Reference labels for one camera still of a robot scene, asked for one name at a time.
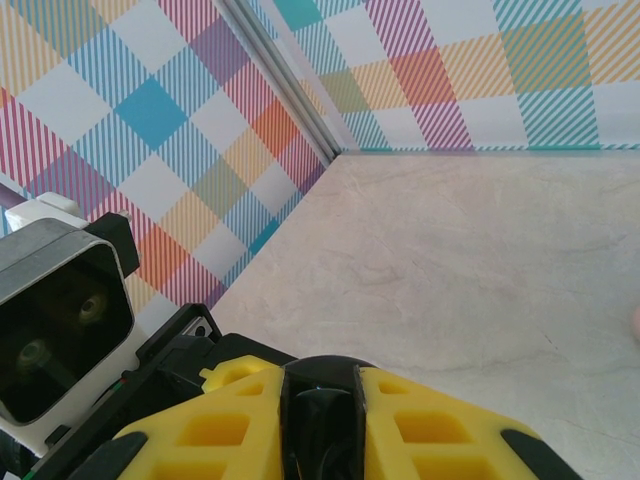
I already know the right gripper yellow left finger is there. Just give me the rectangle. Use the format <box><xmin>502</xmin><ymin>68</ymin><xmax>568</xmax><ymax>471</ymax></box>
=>
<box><xmin>88</xmin><ymin>368</ymin><xmax>301</xmax><ymax>480</ymax></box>

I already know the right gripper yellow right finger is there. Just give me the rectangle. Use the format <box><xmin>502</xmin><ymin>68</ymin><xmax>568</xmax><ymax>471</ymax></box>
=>
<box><xmin>352</xmin><ymin>364</ymin><xmax>580</xmax><ymax>480</ymax></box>

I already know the black earbud charging case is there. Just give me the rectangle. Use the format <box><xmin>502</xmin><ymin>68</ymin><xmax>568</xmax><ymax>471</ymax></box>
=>
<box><xmin>282</xmin><ymin>353</ymin><xmax>374</xmax><ymax>480</ymax></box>

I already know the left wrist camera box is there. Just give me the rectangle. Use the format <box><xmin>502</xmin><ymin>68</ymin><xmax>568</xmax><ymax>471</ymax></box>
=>
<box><xmin>0</xmin><ymin>192</ymin><xmax>137</xmax><ymax>427</ymax></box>

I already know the aluminium corner post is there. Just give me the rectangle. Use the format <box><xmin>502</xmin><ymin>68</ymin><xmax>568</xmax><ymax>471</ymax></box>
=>
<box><xmin>222</xmin><ymin>0</ymin><xmax>346</xmax><ymax>169</ymax></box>

